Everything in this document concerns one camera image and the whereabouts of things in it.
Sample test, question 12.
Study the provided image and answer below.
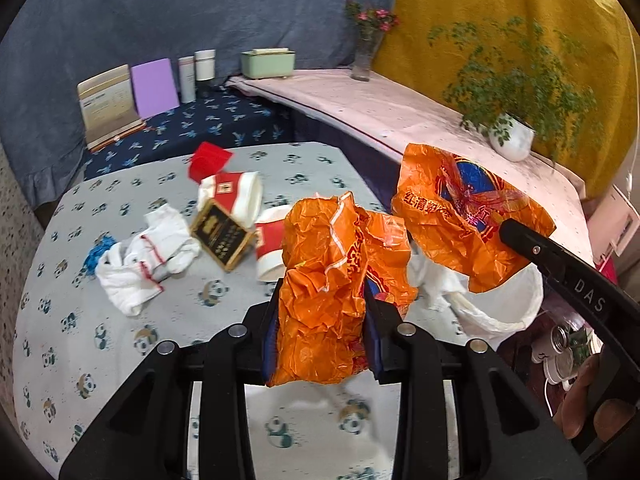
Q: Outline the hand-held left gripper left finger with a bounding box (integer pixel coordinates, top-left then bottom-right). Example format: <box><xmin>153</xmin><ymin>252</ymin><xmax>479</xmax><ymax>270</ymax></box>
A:
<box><xmin>59</xmin><ymin>278</ymin><xmax>286</xmax><ymax>480</ymax></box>

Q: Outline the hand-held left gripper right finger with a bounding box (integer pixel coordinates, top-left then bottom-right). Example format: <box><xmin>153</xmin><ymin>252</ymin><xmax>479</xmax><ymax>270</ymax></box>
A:
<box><xmin>362</xmin><ymin>279</ymin><xmax>589</xmax><ymax>480</ymax></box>

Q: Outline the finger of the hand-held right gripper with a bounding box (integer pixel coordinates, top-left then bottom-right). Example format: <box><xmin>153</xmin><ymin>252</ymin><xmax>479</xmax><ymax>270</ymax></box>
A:
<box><xmin>499</xmin><ymin>217</ymin><xmax>571</xmax><ymax>271</ymax></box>

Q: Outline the white plastic bag bin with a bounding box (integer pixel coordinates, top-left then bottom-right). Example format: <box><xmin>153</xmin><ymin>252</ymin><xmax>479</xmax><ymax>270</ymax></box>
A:
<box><xmin>407</xmin><ymin>255</ymin><xmax>545</xmax><ymax>352</ymax></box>

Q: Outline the orange plastic bag blue print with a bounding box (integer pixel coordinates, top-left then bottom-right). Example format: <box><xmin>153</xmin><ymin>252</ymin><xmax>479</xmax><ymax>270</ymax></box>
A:
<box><xmin>391</xmin><ymin>142</ymin><xmax>557</xmax><ymax>295</ymax></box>

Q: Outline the black gold cigarette box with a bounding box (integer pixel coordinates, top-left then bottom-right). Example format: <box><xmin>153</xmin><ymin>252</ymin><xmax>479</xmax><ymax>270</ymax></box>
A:
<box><xmin>189</xmin><ymin>198</ymin><xmax>254</xmax><ymax>274</ymax></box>

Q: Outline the person's right hand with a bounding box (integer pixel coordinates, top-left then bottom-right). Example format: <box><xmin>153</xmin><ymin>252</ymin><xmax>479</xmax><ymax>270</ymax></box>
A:
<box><xmin>555</xmin><ymin>354</ymin><xmax>640</xmax><ymax>442</ymax></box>

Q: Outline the magenta cloth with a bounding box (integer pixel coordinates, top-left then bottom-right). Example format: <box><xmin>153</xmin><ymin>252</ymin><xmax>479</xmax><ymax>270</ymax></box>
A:
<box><xmin>595</xmin><ymin>255</ymin><xmax>620</xmax><ymax>284</ymax></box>

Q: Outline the white crumpled tissue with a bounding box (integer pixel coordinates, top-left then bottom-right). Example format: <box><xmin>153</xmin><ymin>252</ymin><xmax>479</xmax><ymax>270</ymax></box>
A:
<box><xmin>407</xmin><ymin>252</ymin><xmax>469</xmax><ymax>314</ymax></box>

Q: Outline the pale pink box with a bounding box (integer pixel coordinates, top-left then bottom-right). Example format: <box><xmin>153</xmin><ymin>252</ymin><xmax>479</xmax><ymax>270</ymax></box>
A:
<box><xmin>587</xmin><ymin>182</ymin><xmax>639</xmax><ymax>261</ymax></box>

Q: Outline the green plant in white pot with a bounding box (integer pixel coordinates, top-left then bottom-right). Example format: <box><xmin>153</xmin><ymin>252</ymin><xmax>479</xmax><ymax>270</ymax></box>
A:
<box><xmin>427</xmin><ymin>16</ymin><xmax>604</xmax><ymax>164</ymax></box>

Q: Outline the white cloth with red trim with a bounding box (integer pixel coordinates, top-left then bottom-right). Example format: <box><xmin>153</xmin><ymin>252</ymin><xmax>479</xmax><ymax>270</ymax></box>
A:
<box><xmin>142</xmin><ymin>204</ymin><xmax>202</xmax><ymax>276</ymax></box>
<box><xmin>94</xmin><ymin>239</ymin><xmax>167</xmax><ymax>317</ymax></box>

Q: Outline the crushed red white paper cup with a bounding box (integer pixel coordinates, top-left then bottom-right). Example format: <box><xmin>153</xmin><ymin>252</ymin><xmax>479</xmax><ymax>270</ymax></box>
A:
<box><xmin>197</xmin><ymin>170</ymin><xmax>264</xmax><ymax>227</ymax></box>

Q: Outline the pink speckled cloth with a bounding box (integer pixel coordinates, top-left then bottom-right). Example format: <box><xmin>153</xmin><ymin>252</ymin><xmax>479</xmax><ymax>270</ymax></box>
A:
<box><xmin>225</xmin><ymin>70</ymin><xmax>596</xmax><ymax>267</ymax></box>

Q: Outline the dark purple cloth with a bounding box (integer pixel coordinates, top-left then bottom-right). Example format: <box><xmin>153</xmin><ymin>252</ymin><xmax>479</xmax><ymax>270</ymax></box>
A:
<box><xmin>292</xmin><ymin>110</ymin><xmax>402</xmax><ymax>207</ymax></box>

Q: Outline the blue crumpled wrapper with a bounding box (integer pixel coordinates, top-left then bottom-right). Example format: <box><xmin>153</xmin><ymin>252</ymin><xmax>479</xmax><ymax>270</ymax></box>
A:
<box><xmin>83</xmin><ymin>233</ymin><xmax>115</xmax><ymax>277</ymax></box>

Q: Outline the panda print tablecloth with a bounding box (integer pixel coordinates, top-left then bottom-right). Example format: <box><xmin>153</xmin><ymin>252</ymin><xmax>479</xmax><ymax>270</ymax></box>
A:
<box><xmin>12</xmin><ymin>141</ymin><xmax>481</xmax><ymax>480</ymax></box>

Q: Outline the navy floral cloth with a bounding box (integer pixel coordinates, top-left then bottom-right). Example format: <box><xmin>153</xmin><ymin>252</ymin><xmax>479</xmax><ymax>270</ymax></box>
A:
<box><xmin>82</xmin><ymin>85</ymin><xmax>296</xmax><ymax>182</ymax></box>

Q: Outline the white tube bottle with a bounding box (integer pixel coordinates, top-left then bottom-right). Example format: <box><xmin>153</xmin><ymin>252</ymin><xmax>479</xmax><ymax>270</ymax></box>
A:
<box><xmin>178</xmin><ymin>56</ymin><xmax>197</xmax><ymax>105</ymax></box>

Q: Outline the pale green box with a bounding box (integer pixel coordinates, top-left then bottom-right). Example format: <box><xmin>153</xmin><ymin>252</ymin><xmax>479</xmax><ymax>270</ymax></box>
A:
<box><xmin>240</xmin><ymin>47</ymin><xmax>297</xmax><ymax>81</ymax></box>

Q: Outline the purple card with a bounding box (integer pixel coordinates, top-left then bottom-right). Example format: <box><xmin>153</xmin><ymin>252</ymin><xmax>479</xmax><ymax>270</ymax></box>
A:
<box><xmin>130</xmin><ymin>57</ymin><xmax>180</xmax><ymax>120</ymax></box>

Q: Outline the white jar dark base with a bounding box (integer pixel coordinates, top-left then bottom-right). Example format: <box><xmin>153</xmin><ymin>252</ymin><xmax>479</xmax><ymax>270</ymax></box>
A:
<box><xmin>194</xmin><ymin>49</ymin><xmax>217</xmax><ymax>99</ymax></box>

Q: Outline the beige open box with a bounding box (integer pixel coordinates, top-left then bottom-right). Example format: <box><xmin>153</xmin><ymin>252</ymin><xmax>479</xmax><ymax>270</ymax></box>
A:
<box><xmin>76</xmin><ymin>64</ymin><xmax>146</xmax><ymax>154</ymax></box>

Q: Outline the blue-grey backdrop cloth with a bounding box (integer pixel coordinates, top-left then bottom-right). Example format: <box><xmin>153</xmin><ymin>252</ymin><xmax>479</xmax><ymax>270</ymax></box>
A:
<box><xmin>0</xmin><ymin>0</ymin><xmax>401</xmax><ymax>211</ymax></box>

